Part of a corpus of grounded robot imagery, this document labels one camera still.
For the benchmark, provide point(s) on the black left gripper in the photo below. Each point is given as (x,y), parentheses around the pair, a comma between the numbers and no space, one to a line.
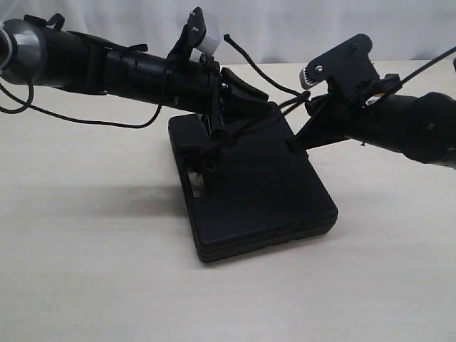
(194,87)

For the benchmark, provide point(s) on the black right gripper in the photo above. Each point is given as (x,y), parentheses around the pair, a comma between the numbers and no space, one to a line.
(333,120)

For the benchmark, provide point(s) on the black plastic case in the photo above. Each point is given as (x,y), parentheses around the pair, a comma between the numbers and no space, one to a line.
(259,195)

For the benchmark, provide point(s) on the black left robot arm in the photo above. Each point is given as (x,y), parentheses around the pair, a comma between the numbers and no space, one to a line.
(39,52)

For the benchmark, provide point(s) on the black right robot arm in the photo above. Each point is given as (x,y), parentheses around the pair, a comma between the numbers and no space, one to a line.
(420,128)

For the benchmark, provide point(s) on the white curtain backdrop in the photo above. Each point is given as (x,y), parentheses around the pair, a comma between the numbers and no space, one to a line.
(270,31)

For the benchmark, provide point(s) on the white zip tie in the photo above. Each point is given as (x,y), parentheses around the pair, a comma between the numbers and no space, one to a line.
(7,47)

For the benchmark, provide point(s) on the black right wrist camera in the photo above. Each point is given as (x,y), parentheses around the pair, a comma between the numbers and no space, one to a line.
(349,72)

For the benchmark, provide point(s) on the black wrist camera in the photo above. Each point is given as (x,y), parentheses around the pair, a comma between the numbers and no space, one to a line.
(349,72)
(201,32)

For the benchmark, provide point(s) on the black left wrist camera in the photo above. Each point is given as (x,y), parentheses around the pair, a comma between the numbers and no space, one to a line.
(201,32)

